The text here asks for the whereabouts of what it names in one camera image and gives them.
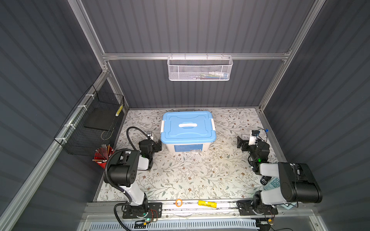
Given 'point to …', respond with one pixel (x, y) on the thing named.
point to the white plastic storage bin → (188, 147)
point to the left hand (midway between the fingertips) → (151, 140)
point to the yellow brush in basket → (118, 111)
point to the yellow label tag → (207, 203)
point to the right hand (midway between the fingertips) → (248, 137)
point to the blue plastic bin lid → (188, 127)
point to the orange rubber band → (181, 203)
